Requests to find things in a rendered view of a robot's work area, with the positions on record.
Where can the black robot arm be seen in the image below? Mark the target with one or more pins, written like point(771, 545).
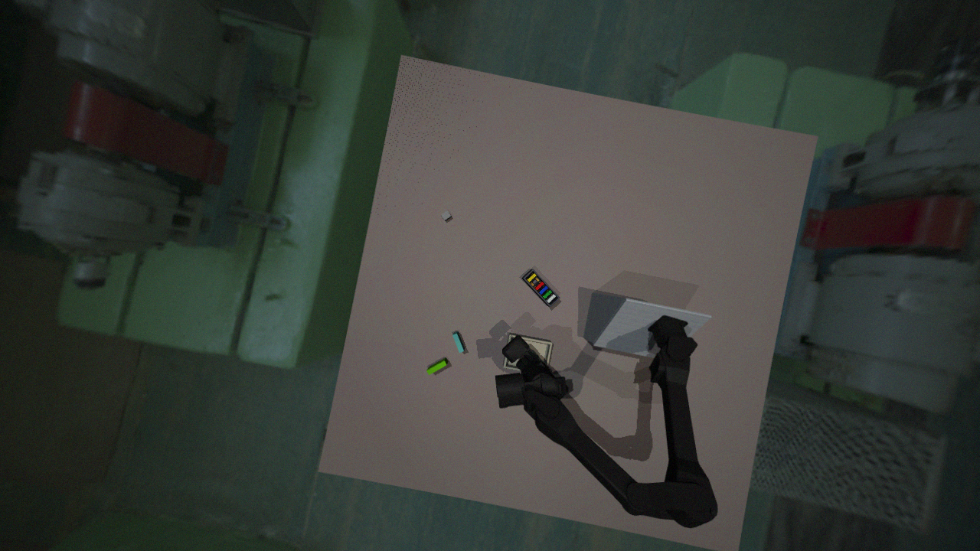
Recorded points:
point(686, 495)

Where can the green rectangular block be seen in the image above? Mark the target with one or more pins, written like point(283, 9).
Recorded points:
point(437, 366)

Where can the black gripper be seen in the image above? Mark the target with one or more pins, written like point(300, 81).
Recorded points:
point(529, 360)

